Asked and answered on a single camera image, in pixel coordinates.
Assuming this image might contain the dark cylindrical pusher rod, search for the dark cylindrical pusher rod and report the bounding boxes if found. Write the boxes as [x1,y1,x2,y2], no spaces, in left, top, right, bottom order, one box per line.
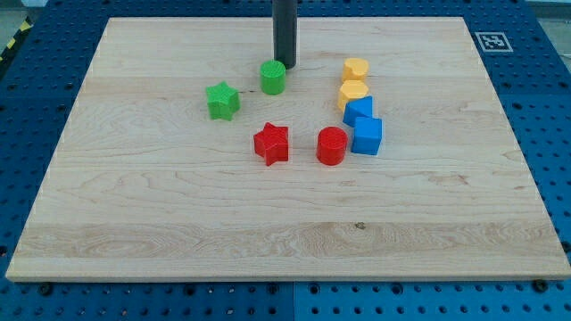
[272,0,297,70]

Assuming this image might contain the red star block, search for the red star block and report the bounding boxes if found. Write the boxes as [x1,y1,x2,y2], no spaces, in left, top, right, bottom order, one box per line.
[253,122,289,166]

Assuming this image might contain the green star block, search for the green star block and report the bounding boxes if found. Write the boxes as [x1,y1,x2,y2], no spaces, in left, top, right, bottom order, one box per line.
[205,81,241,121]

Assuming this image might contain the green cylinder block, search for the green cylinder block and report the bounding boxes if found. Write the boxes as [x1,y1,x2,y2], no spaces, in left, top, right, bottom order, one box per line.
[260,60,286,95]

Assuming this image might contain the yellow heart block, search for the yellow heart block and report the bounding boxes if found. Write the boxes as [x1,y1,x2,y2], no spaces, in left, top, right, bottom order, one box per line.
[342,57,369,82]

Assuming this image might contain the yellow hexagon block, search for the yellow hexagon block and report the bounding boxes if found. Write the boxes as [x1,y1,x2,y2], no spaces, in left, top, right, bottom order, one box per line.
[337,80,369,111]

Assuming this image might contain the blue triangle block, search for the blue triangle block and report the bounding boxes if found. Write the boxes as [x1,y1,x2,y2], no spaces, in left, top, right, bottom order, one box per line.
[343,95,373,127]

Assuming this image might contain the red cylinder block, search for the red cylinder block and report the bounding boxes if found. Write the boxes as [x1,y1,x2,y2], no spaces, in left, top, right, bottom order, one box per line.
[316,127,348,166]

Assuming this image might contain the blue cube block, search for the blue cube block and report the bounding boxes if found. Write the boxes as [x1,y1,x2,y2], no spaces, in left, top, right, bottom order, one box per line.
[351,117,383,155]

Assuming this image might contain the wooden board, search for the wooden board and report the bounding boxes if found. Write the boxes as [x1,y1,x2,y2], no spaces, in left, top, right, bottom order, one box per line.
[6,17,570,283]

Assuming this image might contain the white fiducial marker tag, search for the white fiducial marker tag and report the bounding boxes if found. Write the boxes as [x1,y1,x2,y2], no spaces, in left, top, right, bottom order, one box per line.
[475,31,513,53]

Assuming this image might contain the yellow black hazard tape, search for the yellow black hazard tape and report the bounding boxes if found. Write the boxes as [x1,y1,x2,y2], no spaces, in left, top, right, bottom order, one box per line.
[1,16,33,65]

